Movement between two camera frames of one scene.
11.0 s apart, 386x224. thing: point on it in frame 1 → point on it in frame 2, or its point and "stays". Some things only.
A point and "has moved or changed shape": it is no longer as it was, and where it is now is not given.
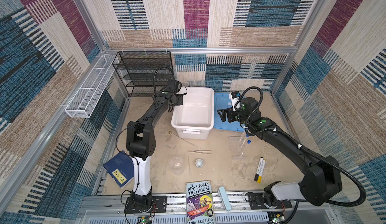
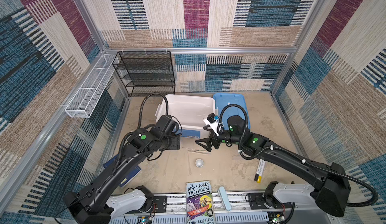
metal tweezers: [198, 151] stays
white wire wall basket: [82, 103] stays
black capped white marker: [259, 168] stays
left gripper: [179, 102] → [175, 143]
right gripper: [229, 113] → [207, 141]
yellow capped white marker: [259, 178] stays
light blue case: [224, 199] stays
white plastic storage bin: [194, 119] has moved or changed shape
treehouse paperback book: [199, 206] stays
